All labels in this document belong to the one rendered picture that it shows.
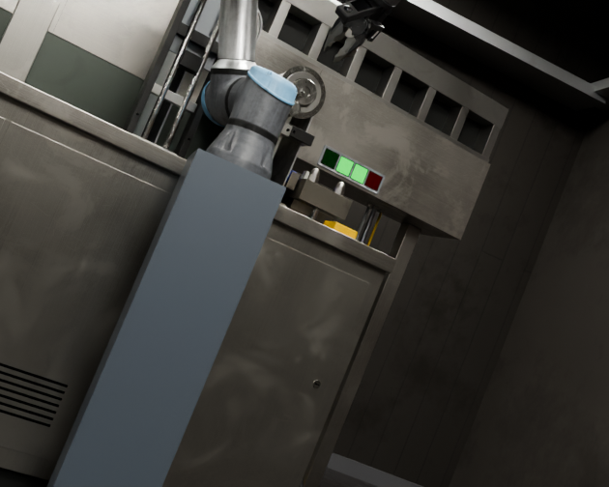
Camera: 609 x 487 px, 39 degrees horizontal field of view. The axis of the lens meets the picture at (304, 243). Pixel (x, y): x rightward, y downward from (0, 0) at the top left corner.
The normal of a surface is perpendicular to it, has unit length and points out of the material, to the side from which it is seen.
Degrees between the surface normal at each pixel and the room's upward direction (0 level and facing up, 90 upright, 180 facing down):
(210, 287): 90
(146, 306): 90
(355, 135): 90
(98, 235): 90
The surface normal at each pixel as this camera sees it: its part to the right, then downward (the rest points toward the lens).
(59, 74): 0.41, 0.08
